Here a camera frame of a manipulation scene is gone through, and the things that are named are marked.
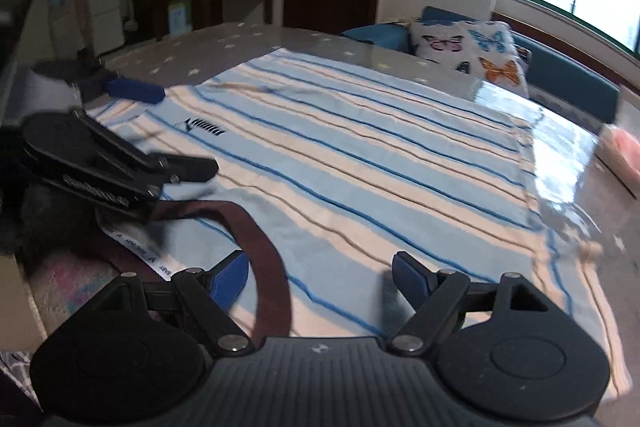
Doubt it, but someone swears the colourful rug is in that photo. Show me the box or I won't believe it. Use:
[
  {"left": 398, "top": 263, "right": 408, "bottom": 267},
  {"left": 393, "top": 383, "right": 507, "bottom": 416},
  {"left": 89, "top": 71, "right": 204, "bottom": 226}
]
[{"left": 27, "top": 251, "right": 123, "bottom": 325}]

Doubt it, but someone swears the blue sofa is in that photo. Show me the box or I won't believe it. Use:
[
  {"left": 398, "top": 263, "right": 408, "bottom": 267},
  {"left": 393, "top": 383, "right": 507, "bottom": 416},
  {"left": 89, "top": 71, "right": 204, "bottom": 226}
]
[{"left": 341, "top": 6, "right": 622, "bottom": 126}]

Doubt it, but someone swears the grey star-print tablecloth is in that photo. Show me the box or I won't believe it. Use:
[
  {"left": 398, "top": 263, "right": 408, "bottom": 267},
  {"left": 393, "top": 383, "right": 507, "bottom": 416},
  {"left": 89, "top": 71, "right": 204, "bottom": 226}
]
[{"left": 102, "top": 22, "right": 640, "bottom": 408}]

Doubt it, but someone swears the water dispenser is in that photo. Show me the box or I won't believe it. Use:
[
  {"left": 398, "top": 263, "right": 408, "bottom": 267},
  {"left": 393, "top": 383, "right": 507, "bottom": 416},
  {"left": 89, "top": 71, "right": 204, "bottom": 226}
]
[{"left": 46, "top": 0, "right": 77, "bottom": 58}]

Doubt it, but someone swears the blue white striped shirt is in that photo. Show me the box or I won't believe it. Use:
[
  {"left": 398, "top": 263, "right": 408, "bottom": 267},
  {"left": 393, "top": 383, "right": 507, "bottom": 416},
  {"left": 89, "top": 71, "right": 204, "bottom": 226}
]
[{"left": 85, "top": 47, "right": 632, "bottom": 400}]

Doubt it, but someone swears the white refrigerator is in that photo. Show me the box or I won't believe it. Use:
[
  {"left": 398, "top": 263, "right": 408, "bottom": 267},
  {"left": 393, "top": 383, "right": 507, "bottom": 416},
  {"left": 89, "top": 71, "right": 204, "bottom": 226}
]
[{"left": 83, "top": 0, "right": 127, "bottom": 56}]

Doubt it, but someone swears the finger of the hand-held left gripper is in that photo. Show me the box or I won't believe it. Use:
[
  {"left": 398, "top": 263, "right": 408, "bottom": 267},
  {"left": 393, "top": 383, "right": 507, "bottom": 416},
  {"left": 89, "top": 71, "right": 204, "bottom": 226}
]
[
  {"left": 101, "top": 78, "right": 167, "bottom": 106},
  {"left": 144, "top": 153, "right": 220, "bottom": 184}
]

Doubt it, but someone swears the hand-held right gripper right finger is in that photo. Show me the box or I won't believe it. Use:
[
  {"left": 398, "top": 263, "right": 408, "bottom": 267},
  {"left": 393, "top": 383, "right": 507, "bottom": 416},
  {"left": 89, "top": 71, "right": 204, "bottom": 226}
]
[{"left": 386, "top": 251, "right": 553, "bottom": 355}]

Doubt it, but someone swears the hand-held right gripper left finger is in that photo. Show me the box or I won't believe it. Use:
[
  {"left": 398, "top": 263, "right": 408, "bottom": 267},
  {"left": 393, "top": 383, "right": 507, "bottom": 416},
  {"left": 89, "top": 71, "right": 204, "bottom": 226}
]
[{"left": 102, "top": 251, "right": 256, "bottom": 358}]

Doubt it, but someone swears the butterfly print pillow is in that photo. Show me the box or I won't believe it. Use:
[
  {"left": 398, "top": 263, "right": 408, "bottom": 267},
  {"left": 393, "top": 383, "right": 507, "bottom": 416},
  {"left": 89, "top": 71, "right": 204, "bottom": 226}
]
[{"left": 409, "top": 19, "right": 531, "bottom": 98}]

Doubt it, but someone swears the pink cloth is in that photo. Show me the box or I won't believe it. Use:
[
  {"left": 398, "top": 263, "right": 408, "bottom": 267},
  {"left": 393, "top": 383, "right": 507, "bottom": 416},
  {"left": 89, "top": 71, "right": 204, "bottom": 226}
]
[{"left": 596, "top": 123, "right": 640, "bottom": 198}]

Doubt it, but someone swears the light blue box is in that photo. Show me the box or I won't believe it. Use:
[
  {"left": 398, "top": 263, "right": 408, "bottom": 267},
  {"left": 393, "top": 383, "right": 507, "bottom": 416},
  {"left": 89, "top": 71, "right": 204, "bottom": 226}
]
[{"left": 167, "top": 0, "right": 194, "bottom": 36}]

